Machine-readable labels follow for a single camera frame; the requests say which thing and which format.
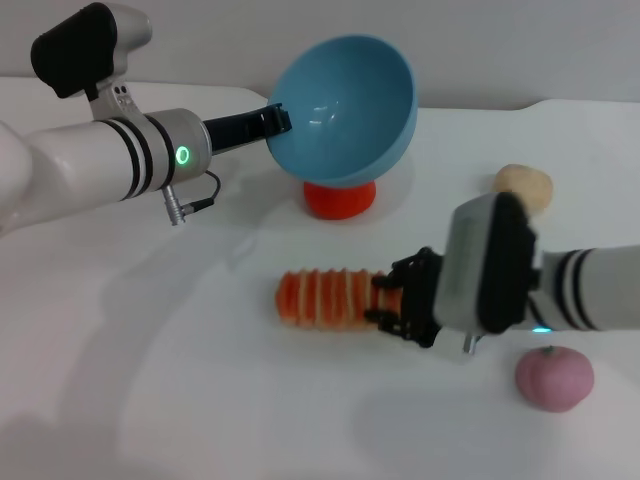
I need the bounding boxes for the left arm cable with plug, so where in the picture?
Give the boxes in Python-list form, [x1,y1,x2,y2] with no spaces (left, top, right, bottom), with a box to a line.
[161,170,222,227]

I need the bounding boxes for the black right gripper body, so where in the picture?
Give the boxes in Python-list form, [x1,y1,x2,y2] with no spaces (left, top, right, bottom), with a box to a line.
[399,246,447,349]

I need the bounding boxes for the pink toy peach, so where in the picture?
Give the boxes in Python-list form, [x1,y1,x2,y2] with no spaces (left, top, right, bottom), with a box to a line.
[515,345,596,414]

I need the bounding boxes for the long golden bread loaf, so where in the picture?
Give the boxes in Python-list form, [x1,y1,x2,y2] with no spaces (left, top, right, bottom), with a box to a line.
[275,268,402,333]

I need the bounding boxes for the blue ceramic bowl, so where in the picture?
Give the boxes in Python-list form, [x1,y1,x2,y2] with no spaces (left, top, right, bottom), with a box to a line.
[266,33,419,187]

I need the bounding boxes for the round beige bread bun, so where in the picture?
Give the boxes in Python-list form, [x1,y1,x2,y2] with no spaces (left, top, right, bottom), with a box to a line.
[491,163,555,216]

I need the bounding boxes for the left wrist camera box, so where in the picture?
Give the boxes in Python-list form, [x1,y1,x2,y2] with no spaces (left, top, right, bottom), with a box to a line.
[30,1,153,122]

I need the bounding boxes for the red toy pepper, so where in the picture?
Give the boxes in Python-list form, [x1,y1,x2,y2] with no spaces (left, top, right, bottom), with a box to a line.
[302,179,378,222]

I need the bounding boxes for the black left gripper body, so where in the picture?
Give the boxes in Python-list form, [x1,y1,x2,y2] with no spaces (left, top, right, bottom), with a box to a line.
[199,106,272,154]

